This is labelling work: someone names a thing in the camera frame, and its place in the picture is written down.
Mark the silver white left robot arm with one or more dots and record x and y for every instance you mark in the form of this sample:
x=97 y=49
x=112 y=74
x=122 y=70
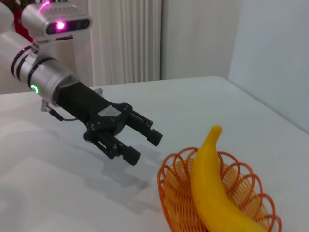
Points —
x=36 y=72

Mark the red background object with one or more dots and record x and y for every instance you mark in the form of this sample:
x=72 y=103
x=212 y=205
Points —
x=18 y=25

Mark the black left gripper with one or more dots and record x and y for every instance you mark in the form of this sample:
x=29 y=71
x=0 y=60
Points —
x=84 y=104

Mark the yellow banana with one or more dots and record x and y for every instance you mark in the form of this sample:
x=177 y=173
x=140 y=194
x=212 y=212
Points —
x=210 y=188

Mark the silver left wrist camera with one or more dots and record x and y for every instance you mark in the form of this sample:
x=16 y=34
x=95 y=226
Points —
x=48 y=21

